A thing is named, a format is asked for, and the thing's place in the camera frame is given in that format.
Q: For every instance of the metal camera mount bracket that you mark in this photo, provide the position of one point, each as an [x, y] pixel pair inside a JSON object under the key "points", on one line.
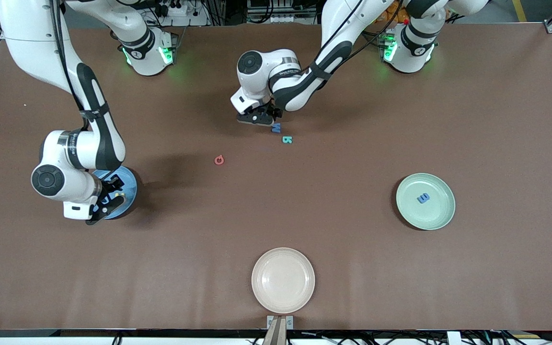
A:
{"points": [[280, 330]]}

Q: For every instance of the pink foam letter Q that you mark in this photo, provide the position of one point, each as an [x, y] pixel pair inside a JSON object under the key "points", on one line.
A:
{"points": [[219, 159]]}

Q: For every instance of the blue plate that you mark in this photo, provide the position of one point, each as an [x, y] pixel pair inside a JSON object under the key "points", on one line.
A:
{"points": [[131, 182]]}

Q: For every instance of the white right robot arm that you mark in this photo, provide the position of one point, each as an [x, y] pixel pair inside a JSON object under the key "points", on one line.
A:
{"points": [[31, 38]]}

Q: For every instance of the blue foam letter m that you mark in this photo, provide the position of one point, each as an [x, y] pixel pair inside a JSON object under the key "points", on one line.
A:
{"points": [[423, 198]]}

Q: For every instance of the blue foam letter W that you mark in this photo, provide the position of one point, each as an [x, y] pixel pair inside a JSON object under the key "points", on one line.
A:
{"points": [[276, 128]]}

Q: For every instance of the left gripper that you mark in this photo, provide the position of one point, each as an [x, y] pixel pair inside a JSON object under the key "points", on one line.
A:
{"points": [[273, 112]]}

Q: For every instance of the bag of orange objects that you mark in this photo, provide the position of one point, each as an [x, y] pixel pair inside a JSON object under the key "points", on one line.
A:
{"points": [[393, 14]]}

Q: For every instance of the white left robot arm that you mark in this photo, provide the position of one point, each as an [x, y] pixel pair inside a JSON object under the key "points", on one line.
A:
{"points": [[338, 19]]}

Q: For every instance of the green plate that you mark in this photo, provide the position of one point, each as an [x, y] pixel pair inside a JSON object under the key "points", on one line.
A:
{"points": [[425, 215]]}

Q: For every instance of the beige plate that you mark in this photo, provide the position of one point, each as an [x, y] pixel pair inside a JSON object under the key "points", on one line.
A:
{"points": [[283, 280]]}

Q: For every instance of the background equipment rack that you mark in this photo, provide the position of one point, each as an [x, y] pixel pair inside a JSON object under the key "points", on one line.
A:
{"points": [[281, 9]]}

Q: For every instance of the white power strip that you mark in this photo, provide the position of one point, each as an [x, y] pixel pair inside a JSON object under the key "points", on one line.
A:
{"points": [[185, 12]]}

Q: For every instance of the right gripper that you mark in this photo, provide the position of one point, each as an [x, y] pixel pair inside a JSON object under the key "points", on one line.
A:
{"points": [[109, 186]]}

